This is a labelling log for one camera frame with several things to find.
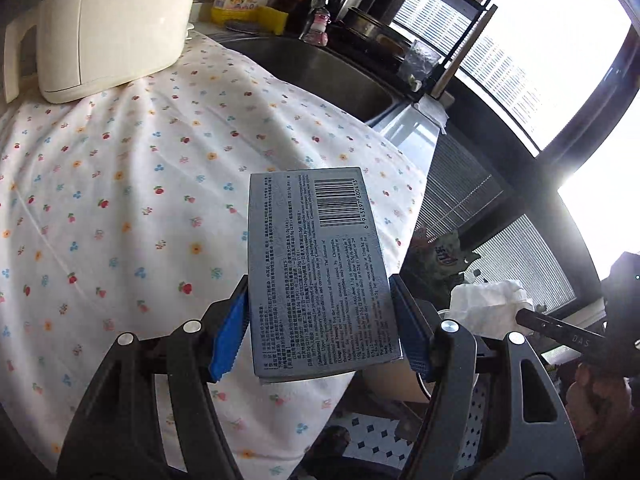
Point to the small pink bottle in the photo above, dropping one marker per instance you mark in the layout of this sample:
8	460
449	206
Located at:
318	19

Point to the white plastic bag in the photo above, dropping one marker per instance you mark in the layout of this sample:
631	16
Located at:
489	310

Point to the grey printed cardboard box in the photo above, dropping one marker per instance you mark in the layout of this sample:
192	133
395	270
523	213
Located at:
319	294

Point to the green white detergent refill pouch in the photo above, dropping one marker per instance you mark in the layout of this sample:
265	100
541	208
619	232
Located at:
440	261

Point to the black dish rack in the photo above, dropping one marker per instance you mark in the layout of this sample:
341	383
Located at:
447	26

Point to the floral white tablecloth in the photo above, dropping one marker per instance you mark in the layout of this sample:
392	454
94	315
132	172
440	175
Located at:
126	211

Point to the white round trash bin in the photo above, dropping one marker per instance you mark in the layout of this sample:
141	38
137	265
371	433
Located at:
395	381

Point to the wooden cutting board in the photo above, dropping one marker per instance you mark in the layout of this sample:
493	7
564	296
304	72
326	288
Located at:
452	67

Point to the cream air fryer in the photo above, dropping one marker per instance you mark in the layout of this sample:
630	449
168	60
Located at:
87	46

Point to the stainless steel sink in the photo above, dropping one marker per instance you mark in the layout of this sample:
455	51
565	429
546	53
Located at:
322	73

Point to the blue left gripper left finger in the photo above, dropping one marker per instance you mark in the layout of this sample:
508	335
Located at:
229	336

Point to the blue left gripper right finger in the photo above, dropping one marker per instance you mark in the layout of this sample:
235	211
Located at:
414	332

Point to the person's right hand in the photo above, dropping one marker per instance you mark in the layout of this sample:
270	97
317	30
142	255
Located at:
599	407

